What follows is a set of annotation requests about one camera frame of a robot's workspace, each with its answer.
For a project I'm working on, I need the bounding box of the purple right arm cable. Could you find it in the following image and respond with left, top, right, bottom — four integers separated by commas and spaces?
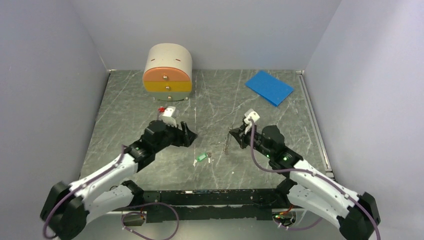
248, 119, 382, 240

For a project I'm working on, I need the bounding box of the blue rectangular sheet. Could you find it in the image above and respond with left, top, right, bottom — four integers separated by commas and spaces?
245, 70, 294, 107

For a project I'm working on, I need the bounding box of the round mini drawer cabinet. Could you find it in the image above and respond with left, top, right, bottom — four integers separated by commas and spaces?
142, 43, 193, 102

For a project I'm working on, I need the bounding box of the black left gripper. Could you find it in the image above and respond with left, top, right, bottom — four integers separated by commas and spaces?
153, 119, 197, 153

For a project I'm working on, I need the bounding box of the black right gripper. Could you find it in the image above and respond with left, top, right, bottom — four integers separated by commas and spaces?
229, 122, 273, 159

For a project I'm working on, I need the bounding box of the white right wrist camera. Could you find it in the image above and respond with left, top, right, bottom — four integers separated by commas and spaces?
243, 108, 260, 134

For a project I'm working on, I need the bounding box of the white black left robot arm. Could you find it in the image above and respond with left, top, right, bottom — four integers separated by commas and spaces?
40, 120, 198, 240

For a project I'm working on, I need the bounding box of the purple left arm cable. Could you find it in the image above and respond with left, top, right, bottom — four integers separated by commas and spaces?
42, 144, 181, 240

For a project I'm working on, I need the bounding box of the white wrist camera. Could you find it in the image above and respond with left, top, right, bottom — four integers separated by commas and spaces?
243, 108, 260, 134
157, 106, 178, 128

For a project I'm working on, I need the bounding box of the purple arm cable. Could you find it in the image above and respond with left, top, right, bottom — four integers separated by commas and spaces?
248, 119, 382, 240
42, 144, 181, 240

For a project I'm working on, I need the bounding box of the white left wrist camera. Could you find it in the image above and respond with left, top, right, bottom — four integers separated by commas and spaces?
157, 106, 178, 128

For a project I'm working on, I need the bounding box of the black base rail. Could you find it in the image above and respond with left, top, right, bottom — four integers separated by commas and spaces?
109, 188, 307, 223

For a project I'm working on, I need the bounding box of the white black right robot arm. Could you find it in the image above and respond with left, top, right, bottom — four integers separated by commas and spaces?
229, 124, 381, 240

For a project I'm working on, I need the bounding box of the green key tag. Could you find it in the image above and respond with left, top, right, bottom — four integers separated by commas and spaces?
196, 153, 208, 162

